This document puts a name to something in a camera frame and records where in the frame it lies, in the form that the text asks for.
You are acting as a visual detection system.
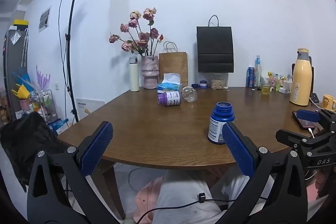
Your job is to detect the blue packet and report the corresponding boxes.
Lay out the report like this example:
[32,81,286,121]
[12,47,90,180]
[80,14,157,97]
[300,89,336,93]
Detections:
[48,118,69,135]

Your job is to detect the clear glass cup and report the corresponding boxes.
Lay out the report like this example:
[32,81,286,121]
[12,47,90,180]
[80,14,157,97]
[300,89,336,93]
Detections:
[182,86,197,103]

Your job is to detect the pink slipper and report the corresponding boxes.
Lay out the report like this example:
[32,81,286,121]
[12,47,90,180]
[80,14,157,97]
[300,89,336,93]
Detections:
[133,177,165,224]

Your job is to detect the dried pink roses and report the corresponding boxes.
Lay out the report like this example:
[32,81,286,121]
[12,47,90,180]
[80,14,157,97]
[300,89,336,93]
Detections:
[109,7,164,57]

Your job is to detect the yellow mug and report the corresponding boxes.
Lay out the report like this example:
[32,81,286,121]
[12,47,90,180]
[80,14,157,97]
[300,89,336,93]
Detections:
[322,94,336,112]

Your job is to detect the blue pill bottle white label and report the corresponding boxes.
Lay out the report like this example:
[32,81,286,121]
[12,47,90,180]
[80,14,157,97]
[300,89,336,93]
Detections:
[207,102,235,145]

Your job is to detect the pile of snack packets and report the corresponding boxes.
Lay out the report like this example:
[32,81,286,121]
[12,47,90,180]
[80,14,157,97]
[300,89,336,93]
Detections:
[267,71,285,91]

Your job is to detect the purple coral ornament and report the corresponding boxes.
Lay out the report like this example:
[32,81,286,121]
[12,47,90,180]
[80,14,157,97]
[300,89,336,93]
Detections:
[36,65,51,93]

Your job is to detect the yellow thermos jug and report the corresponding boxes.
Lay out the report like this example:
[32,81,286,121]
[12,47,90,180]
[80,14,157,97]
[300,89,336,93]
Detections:
[289,48,314,106]

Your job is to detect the grey refrigerator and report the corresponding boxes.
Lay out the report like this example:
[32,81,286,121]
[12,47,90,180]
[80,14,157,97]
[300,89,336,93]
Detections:
[3,29,29,119]

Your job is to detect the black cable with clip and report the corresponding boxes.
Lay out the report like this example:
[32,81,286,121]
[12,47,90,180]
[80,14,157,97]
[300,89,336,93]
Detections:
[136,193,268,224]

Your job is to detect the glass of yellow drink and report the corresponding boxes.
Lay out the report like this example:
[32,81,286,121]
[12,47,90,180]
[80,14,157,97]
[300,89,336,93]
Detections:
[261,77,271,96]

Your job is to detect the wooden table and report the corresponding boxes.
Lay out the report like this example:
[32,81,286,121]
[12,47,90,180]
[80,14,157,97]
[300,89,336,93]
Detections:
[57,86,336,220]

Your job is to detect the white thermos bottle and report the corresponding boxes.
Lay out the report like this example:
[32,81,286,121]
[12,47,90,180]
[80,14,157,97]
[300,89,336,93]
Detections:
[129,56,140,92]

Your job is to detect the clear plastic bottle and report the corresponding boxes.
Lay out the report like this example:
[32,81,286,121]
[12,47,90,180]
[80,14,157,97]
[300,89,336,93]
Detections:
[254,55,262,88]

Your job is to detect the pink marbled vase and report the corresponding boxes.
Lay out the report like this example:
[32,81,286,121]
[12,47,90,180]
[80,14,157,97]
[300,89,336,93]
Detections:
[141,55,159,89]

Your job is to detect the red smartphone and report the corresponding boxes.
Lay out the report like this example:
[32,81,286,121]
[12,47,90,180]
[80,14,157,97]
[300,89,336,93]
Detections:
[292,110,319,131]

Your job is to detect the brown paper bag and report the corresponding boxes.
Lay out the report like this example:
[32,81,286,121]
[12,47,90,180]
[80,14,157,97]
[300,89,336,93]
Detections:
[159,41,188,87]

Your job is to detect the black mesh chair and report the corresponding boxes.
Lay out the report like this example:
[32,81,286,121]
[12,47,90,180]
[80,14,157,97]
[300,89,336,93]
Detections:
[0,111,69,192]

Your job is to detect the yellow and blue toys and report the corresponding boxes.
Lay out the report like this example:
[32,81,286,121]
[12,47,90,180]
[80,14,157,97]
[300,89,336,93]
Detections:
[10,67,38,101]

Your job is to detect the purple pill bottle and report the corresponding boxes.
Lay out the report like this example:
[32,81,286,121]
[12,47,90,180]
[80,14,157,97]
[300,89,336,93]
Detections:
[157,91,182,107]

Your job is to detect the metal wire rack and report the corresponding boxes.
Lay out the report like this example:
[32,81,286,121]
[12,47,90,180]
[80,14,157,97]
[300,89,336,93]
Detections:
[29,90,59,126]

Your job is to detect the blue tissue box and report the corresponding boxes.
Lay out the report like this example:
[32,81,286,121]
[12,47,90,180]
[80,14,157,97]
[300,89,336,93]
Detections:
[157,73,183,94]

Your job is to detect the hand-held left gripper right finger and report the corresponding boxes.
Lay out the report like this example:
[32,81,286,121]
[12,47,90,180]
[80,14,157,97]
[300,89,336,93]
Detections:
[215,122,308,224]

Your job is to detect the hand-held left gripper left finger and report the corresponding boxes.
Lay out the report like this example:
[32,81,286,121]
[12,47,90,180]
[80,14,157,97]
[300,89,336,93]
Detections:
[27,121,119,224]

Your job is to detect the black paper bag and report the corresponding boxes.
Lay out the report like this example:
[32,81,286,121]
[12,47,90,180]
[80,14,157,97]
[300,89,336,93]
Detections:
[197,15,234,73]

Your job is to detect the wall poster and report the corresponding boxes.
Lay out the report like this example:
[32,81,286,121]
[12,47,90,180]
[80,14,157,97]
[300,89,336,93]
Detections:
[38,6,52,33]

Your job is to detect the person's white trouser legs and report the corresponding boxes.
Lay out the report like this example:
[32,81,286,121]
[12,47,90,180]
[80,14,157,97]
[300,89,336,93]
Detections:
[151,170,328,224]

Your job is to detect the white charger block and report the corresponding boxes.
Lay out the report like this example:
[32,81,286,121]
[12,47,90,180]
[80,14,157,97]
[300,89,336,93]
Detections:
[278,74,293,94]

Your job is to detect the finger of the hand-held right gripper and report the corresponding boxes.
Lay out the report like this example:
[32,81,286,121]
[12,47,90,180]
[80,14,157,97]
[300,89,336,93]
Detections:
[297,108,336,133]
[276,129,336,154]

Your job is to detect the white flat box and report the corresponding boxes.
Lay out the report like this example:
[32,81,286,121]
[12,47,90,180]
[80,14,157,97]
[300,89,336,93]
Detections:
[76,98,105,122]

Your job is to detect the blue drink can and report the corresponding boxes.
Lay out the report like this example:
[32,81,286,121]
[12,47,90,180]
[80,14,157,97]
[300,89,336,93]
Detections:
[246,67,255,88]

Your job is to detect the clear jar of grains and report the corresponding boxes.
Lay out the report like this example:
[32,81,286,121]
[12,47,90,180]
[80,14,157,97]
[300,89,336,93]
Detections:
[209,73,229,90]

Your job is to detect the person's right hand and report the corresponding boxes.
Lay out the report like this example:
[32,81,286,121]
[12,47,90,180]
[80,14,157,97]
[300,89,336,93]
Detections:
[314,165,336,199]

